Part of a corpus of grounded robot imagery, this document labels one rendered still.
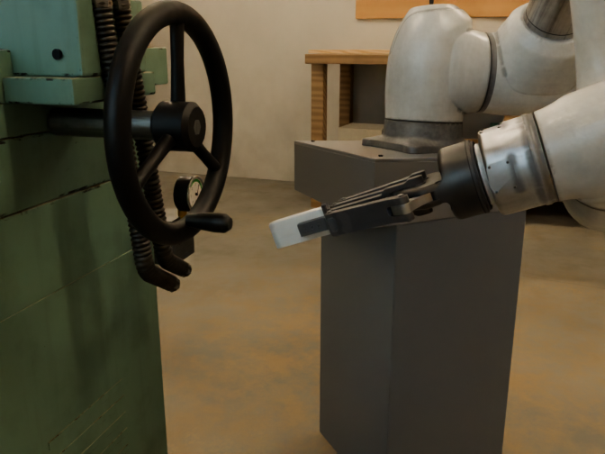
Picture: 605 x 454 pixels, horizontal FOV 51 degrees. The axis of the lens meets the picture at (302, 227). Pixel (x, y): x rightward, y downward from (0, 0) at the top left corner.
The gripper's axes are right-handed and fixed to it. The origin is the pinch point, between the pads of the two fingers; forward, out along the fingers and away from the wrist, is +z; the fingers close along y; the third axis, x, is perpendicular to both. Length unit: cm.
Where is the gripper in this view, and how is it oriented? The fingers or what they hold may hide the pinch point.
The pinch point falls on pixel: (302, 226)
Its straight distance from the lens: 70.8
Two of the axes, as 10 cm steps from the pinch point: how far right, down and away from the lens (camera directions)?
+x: 3.3, 9.3, 1.6
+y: -2.9, 2.6, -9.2
